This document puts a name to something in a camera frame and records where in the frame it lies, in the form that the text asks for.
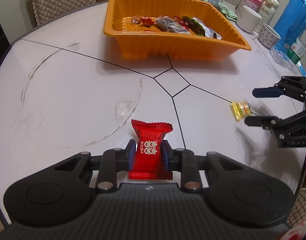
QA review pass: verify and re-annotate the silver foil snack packet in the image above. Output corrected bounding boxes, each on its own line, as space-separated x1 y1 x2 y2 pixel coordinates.
192 17 222 40

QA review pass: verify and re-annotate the blue thermos jug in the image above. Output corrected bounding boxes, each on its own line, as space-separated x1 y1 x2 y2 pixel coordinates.
273 0 306 48

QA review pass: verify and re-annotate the green cloth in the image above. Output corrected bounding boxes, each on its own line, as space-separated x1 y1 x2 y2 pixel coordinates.
218 2 239 22

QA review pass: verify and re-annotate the orange plastic tray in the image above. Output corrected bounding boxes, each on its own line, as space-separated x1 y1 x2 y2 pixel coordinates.
103 0 251 60

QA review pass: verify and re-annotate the white cartoon bottle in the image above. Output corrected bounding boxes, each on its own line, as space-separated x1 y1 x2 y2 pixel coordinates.
259 0 279 25

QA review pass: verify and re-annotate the clear plastic wrapper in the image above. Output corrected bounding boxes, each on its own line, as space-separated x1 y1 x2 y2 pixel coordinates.
269 47 297 68

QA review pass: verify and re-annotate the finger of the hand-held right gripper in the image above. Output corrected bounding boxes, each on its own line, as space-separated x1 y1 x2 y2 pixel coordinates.
252 76 306 103
244 107 306 132

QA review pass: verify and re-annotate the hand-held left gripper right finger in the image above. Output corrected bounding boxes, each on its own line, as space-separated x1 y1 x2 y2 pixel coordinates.
162 141 246 192

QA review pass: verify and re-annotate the white mug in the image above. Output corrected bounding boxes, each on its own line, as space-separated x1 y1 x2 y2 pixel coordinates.
236 5 263 33

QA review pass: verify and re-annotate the red white patterned clothing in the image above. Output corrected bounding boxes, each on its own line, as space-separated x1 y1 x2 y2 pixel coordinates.
278 220 306 240

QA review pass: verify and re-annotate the white patterned cup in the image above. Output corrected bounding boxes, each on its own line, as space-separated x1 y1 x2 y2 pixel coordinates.
258 23 281 49

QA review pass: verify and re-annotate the yellow candy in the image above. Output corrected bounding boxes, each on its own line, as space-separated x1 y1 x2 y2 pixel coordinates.
230 100 253 122

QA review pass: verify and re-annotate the large red snack packet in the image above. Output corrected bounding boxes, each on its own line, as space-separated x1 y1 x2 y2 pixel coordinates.
128 119 174 180

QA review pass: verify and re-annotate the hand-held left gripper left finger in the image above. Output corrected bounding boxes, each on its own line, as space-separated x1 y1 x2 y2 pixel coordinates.
52 139 138 193

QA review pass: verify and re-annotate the grey snack packet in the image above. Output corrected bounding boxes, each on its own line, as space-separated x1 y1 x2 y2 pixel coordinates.
154 17 190 33

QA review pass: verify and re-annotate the clear water bottle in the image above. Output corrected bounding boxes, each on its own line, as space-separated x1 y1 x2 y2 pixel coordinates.
290 22 306 64

